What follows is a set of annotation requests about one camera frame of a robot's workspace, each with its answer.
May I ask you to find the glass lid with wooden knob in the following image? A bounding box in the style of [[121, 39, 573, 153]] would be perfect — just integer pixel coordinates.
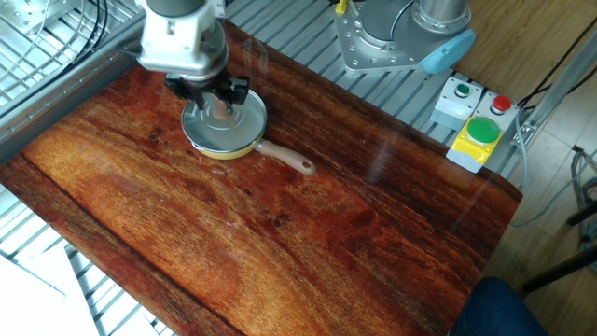
[[180, 89, 269, 154]]

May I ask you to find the black cable loop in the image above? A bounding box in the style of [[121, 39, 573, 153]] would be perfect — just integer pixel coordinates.
[[55, 0, 111, 71]]

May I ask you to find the silver perforated mounting plate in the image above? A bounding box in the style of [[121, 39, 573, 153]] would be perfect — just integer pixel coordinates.
[[0, 0, 81, 37]]

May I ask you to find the aluminium bar beside button boxes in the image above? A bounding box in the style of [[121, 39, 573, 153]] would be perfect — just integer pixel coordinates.
[[515, 27, 597, 147]]

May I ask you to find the person's leg in blue trousers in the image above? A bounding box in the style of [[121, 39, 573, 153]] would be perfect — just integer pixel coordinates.
[[448, 277, 549, 336]]

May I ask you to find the cream saucepan with wooden handle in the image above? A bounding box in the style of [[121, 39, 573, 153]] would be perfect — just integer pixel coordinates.
[[190, 134, 317, 177]]

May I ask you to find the white paper sheet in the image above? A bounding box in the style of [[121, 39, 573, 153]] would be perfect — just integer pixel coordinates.
[[27, 242, 103, 336], [0, 254, 71, 336]]

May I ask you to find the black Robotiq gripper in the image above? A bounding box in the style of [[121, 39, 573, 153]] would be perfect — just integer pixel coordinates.
[[163, 74, 251, 113]]

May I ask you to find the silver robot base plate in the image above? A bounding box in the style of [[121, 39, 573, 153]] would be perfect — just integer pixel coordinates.
[[333, 4, 450, 75]]

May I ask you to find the grey aluminium table rail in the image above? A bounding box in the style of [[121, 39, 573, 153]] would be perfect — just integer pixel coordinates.
[[0, 8, 146, 164]]

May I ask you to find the grey box small green button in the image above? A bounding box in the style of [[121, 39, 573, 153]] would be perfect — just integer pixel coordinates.
[[429, 77, 484, 132]]

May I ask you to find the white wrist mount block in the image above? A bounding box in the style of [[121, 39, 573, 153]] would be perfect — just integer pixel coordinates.
[[137, 0, 229, 72]]

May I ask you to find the yellow box big green button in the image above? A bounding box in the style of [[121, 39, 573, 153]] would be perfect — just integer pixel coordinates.
[[446, 116, 505, 175]]

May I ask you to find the wood-grain table mat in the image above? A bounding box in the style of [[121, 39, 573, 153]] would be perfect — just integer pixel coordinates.
[[0, 21, 523, 336]]

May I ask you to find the grey box red button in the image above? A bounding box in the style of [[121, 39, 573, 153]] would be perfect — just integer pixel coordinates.
[[473, 91, 521, 139]]

